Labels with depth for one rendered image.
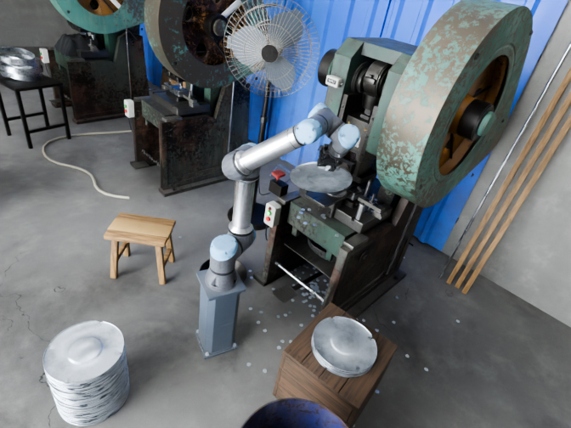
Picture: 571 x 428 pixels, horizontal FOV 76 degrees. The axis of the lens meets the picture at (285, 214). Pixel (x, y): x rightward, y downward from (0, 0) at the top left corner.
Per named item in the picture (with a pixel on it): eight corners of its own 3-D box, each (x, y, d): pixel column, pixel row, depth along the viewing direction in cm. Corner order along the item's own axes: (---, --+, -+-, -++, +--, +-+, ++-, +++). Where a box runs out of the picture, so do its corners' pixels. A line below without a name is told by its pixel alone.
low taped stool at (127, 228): (176, 260, 247) (176, 219, 228) (166, 285, 226) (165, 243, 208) (124, 253, 244) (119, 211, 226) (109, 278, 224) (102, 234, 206)
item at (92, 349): (107, 387, 139) (107, 385, 138) (27, 380, 136) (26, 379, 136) (133, 325, 163) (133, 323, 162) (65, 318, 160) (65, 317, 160)
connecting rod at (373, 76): (363, 138, 178) (385, 64, 159) (343, 129, 184) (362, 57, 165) (386, 132, 191) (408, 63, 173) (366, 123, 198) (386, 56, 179)
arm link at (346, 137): (348, 116, 126) (366, 133, 126) (338, 129, 137) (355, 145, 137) (334, 131, 124) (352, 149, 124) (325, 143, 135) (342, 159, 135)
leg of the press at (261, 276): (263, 287, 238) (285, 162, 189) (252, 277, 244) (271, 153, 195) (347, 239, 298) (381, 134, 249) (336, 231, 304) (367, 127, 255)
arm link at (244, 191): (219, 252, 176) (225, 147, 146) (235, 237, 188) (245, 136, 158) (240, 261, 172) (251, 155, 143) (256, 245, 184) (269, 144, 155)
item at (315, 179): (278, 180, 177) (279, 178, 177) (327, 198, 189) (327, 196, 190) (312, 155, 153) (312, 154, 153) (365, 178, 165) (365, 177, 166)
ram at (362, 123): (351, 179, 187) (368, 123, 171) (329, 166, 195) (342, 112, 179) (370, 171, 198) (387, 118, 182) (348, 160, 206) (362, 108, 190)
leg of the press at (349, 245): (326, 342, 210) (371, 212, 161) (312, 329, 216) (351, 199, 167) (405, 277, 270) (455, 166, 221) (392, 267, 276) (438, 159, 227)
